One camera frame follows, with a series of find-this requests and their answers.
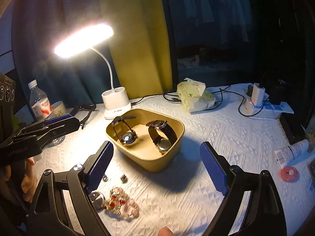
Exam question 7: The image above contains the person's left hand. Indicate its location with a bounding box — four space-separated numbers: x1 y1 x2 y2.
21 157 37 202

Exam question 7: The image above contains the white power adapter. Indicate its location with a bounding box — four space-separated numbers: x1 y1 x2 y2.
251 83 265 107

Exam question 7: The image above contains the black cable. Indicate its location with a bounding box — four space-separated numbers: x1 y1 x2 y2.
130 85 269 117

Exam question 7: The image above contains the plastic water bottle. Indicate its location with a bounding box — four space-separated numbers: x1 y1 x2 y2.
28 80 53 120

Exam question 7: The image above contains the yellow plastic tray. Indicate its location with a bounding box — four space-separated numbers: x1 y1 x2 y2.
106 108 185 172

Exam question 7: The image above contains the black plastic frame stand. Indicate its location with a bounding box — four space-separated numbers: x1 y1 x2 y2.
69 104 97 129

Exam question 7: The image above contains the pink round tape roll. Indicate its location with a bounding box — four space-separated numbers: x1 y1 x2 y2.
279 166 298 182

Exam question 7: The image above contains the person's right hand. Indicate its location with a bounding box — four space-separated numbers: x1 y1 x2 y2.
157 226 174 236

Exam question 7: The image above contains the small flower earring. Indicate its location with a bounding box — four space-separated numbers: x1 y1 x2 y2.
120 174 128 183

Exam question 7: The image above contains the yellow curtain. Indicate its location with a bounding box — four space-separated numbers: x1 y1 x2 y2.
100 0 172 99

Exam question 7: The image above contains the pink gold chain bracelet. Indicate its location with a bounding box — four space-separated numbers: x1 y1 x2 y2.
108 197 140 220

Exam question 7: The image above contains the white desk lamp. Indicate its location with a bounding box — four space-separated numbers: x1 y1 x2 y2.
53 22 132 121

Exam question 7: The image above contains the brown leather strap watch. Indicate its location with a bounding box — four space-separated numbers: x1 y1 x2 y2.
146 120 177 155

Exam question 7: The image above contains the gold red bead bracelet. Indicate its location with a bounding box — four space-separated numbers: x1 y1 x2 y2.
104 186 130 214

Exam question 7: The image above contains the round pocket watch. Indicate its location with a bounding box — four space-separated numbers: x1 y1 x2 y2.
89 191 105 211

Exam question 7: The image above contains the yellow tissue pack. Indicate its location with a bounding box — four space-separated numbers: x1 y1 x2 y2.
177 78 216 113

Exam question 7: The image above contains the black strap silver watch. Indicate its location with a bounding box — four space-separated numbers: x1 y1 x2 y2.
112 116 137 145

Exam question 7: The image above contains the white cartoon cup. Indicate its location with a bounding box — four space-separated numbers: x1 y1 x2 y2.
51 101 67 117

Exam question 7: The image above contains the white tube with barcode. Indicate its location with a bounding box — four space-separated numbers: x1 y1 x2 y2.
273 139 309 169

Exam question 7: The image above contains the dark teal curtain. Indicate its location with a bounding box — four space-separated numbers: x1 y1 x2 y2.
11 0 120 108

